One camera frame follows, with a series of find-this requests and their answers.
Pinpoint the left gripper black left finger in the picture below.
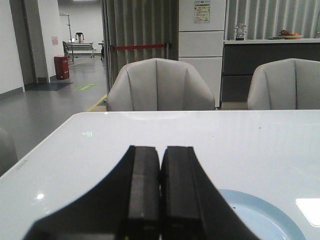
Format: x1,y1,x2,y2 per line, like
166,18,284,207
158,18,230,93
24,145,160,240

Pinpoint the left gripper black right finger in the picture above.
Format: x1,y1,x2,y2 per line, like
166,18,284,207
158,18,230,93
160,146,258,240

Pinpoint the light blue plate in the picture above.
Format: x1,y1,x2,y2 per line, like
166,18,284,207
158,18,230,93
219,189,306,240

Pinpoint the grey upholstered chair, middle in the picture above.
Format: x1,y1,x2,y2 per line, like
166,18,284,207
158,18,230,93
106,58,215,112

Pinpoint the grey upholstered chair, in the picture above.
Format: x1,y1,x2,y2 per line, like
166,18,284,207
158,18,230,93
247,58,320,110
106,58,215,112

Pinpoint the grey chair, left edge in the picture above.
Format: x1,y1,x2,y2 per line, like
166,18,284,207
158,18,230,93
0,127,18,176

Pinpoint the dark floor mat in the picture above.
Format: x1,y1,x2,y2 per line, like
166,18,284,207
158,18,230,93
25,82,73,91

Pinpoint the dark grey sideboard counter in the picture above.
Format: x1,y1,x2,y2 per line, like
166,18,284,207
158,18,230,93
220,38,320,103

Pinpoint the red waste bin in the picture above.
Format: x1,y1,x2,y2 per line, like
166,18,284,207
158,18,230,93
54,55,70,80

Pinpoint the grey upholstered chair, right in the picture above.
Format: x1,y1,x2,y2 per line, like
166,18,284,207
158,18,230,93
247,58,320,110

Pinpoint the red barrier belt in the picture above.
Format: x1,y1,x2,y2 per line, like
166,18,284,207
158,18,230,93
109,42,171,59

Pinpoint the distant folding table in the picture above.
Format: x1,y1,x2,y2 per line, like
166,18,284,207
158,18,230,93
62,41,96,59

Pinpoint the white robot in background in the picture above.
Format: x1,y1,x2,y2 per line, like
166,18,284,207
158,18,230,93
75,32,85,43

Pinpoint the glass ornament on counter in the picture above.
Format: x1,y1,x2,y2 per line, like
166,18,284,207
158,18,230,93
234,23,247,41

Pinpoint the white cabinet with drawers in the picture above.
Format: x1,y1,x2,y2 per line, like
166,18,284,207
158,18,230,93
178,0,227,108

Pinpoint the fruit bowl on counter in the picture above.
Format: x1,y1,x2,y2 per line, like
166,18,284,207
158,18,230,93
278,29,303,40

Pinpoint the colourful wall poster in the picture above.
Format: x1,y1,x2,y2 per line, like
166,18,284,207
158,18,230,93
193,0,211,24

